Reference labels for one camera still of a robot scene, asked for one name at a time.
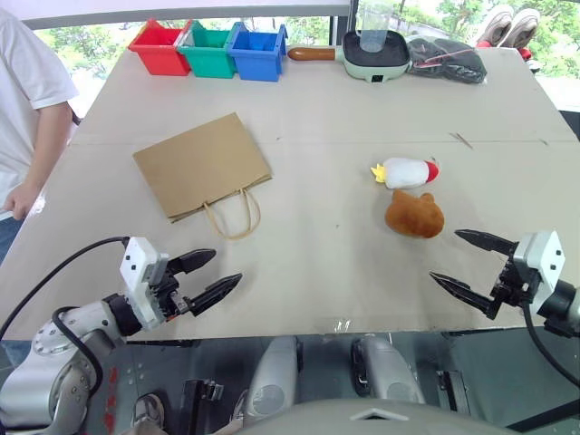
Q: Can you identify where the thin wooden stick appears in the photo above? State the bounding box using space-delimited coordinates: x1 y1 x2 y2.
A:
448 131 475 150

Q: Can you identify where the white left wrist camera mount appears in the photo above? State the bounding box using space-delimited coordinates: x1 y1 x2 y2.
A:
119 236 172 331

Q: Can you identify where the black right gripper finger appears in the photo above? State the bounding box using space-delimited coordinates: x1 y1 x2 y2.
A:
453 228 518 257
428 270 500 321

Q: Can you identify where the person's white t-shirt torso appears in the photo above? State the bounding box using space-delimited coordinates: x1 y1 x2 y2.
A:
0 8 81 223

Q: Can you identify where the silver right robot leg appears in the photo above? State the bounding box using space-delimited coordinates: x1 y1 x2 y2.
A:
350 334 428 407

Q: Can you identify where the black cloth in plastic wrap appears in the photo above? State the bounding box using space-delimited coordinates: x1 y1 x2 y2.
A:
403 35 488 86

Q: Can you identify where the grey laced shoe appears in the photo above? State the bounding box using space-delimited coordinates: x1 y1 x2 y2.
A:
131 392 166 430

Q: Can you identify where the white rocket plush toy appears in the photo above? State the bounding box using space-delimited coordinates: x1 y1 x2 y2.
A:
370 156 442 189

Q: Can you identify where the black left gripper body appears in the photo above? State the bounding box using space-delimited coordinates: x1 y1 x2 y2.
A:
149 256 195 322

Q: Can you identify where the brown paper bag with handles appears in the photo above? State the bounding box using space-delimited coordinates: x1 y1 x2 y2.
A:
131 111 275 242

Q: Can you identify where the silver robot leg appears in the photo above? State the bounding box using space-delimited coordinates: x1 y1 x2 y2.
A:
350 334 428 407
246 335 304 423

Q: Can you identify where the beige sneaker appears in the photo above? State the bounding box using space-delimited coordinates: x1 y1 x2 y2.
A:
507 7 543 49
475 4 516 47

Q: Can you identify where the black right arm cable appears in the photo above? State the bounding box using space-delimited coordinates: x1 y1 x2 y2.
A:
522 301 580 393

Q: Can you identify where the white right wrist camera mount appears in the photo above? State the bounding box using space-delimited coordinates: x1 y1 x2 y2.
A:
513 229 566 316

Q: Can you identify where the blue plastic bin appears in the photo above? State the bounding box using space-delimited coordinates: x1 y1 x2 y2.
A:
226 22 289 83

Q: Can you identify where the grey robot torso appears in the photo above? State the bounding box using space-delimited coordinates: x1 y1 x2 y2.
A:
216 398 514 435

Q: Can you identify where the red plastic bin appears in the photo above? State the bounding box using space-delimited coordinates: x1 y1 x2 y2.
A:
127 18 194 77

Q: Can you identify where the black metal bracket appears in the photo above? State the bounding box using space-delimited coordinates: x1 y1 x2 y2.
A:
182 377 226 428
436 368 471 414

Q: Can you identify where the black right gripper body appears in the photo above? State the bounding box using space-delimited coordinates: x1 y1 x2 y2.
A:
490 253 532 314

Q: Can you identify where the green plastic bin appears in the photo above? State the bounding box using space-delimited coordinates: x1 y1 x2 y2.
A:
176 19 239 80

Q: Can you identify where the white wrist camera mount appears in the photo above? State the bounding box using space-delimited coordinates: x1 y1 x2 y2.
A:
119 236 172 331
513 229 566 316

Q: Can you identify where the brown bear plush toy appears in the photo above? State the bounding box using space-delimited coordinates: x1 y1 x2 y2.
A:
384 188 447 240

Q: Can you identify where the mint electric pan, brown handle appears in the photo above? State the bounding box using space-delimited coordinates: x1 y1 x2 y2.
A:
286 30 413 84

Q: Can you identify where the person's bare hand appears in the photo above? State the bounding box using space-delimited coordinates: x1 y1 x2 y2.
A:
3 182 47 219

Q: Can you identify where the silver left robot leg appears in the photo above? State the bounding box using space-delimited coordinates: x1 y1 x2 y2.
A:
246 335 304 423

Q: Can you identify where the clear plastic measuring cup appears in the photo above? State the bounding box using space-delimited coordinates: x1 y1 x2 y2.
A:
357 0 392 53

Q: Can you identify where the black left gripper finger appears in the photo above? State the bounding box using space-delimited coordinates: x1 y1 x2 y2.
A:
169 247 218 276
187 272 244 317

